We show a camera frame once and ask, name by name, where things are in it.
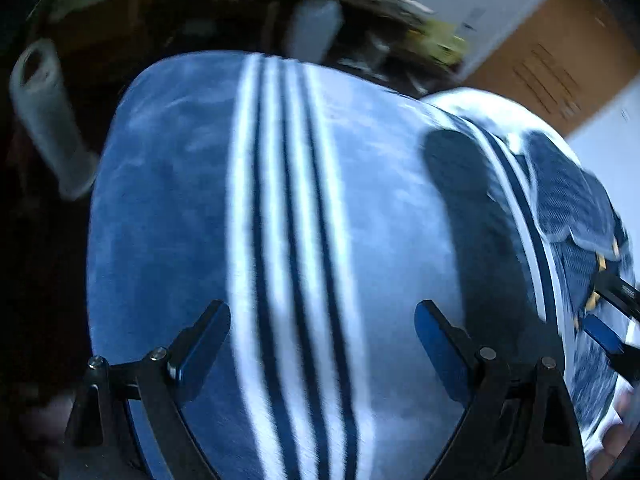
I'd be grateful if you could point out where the white paper roll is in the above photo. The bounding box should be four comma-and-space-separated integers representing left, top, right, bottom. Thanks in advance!
9, 39, 100, 200

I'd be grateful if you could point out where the white plastic container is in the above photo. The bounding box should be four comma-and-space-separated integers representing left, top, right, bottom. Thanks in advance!
286, 0, 345, 63

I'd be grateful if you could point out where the blue striped pillow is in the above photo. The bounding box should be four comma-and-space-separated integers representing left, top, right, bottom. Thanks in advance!
520, 130, 631, 261

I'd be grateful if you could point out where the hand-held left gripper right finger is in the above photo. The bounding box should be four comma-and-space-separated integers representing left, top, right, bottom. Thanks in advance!
414, 300, 588, 480

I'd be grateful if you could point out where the yellow green packet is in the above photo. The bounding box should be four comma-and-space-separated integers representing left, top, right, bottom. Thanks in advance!
405, 17, 471, 66

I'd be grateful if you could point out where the brown cardboard box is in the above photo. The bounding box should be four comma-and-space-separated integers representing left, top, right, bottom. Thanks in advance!
462, 0, 640, 136

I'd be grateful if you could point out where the blue white striped blanket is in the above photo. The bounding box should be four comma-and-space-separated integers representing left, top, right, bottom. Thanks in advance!
86, 50, 638, 480

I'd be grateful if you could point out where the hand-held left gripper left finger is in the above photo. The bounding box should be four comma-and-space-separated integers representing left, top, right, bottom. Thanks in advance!
60, 300, 232, 480

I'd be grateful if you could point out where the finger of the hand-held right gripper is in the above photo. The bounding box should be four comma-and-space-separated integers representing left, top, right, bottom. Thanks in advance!
596, 271, 640, 322
581, 312, 640, 388

